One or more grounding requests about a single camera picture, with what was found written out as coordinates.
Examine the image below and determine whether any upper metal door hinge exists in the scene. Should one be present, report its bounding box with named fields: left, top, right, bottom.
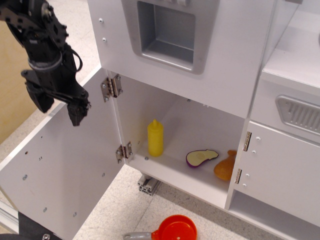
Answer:
left=100, top=74, right=123, bottom=102

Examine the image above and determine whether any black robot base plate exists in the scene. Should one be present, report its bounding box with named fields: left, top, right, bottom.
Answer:
left=18, top=212, right=62, bottom=240

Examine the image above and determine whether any orange measuring cup grey handle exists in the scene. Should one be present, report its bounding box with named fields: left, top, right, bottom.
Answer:
left=122, top=214, right=198, bottom=240

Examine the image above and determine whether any aluminium extrusion foot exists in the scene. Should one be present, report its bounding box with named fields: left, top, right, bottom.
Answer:
left=137, top=175, right=161, bottom=196

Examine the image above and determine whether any lower metal door hinge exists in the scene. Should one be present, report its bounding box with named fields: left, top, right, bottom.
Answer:
left=115, top=141, right=134, bottom=164

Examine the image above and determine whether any white lower cabinet door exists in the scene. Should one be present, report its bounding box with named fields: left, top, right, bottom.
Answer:
left=234, top=122, right=320, bottom=226

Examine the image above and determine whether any yellow mustard bottle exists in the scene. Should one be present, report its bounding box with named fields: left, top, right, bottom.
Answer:
left=147, top=119, right=164, bottom=157

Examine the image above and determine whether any white low fridge door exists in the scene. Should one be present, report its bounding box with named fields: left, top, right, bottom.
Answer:
left=0, top=68, right=121, bottom=240

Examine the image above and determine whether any metal door hinge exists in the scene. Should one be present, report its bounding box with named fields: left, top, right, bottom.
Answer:
left=115, top=141, right=134, bottom=164
left=100, top=74, right=123, bottom=102

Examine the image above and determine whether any orange toy chicken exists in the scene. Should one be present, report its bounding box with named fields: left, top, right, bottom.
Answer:
left=213, top=150, right=237, bottom=181

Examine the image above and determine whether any aluminium frame rail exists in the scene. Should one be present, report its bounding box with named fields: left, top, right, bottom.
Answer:
left=0, top=201, right=19, bottom=234

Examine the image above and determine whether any white toy oven cabinet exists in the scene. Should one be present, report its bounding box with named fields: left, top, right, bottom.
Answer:
left=225, top=0, right=320, bottom=240

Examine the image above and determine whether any grey ice dispenser panel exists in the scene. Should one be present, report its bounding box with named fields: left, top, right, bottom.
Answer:
left=121, top=0, right=220, bottom=75

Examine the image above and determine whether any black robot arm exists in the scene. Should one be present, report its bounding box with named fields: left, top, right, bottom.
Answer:
left=0, top=0, right=91, bottom=126

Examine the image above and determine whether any grey vent panel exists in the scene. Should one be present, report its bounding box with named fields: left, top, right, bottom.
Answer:
left=275, top=95, right=320, bottom=136

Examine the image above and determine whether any white toy fridge cabinet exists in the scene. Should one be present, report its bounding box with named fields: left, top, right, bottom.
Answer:
left=88, top=0, right=280, bottom=208

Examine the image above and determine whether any light plywood board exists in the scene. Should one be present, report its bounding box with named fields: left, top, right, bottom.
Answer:
left=0, top=21, right=37, bottom=143

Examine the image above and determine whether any toy eggplant half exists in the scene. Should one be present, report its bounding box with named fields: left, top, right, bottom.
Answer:
left=185, top=149, right=219, bottom=168

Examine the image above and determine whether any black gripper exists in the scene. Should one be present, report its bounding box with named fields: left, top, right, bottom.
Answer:
left=21, top=65, right=91, bottom=127

